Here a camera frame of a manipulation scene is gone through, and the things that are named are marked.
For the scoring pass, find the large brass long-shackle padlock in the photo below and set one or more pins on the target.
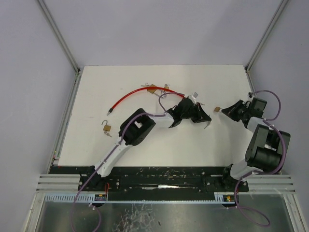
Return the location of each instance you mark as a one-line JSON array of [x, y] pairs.
[[156, 91]]

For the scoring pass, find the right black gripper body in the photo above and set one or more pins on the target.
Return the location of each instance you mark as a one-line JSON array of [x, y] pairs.
[[236, 110]]

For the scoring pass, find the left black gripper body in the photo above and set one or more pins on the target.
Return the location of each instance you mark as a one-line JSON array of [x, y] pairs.
[[197, 112]]

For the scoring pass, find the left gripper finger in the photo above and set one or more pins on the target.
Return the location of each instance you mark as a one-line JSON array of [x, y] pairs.
[[203, 116], [199, 120]]

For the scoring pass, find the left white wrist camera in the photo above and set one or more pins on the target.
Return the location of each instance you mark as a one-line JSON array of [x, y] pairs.
[[193, 96]]

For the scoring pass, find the grey slotted cable duct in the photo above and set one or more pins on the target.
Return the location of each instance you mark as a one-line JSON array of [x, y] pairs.
[[81, 198]]

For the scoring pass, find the left aluminium frame post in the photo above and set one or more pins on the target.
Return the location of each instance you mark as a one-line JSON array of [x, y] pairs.
[[58, 35]]

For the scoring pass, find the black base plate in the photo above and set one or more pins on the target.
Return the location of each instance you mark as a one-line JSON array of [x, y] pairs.
[[161, 184]]

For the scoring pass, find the red cable lock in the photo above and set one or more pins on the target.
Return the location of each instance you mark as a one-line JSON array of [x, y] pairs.
[[136, 91]]

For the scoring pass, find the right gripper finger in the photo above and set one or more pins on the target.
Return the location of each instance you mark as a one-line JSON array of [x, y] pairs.
[[235, 116], [232, 109]]

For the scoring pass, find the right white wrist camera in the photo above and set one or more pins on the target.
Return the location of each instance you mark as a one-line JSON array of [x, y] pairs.
[[251, 96]]

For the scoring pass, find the open brass padlock with key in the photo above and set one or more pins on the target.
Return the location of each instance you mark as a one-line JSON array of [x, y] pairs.
[[106, 128]]

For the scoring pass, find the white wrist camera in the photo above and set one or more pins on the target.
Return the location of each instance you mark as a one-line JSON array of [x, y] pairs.
[[251, 96], [193, 96]]

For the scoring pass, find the aluminium frame post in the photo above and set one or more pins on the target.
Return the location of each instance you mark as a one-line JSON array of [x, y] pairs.
[[270, 27], [58, 35]]

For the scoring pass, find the right aluminium frame post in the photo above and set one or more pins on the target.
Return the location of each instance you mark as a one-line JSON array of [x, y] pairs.
[[270, 27]]

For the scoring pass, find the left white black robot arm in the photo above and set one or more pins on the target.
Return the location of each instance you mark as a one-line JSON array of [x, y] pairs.
[[135, 129]]

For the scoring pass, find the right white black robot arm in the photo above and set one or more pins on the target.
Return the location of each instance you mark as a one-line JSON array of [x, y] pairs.
[[267, 148]]

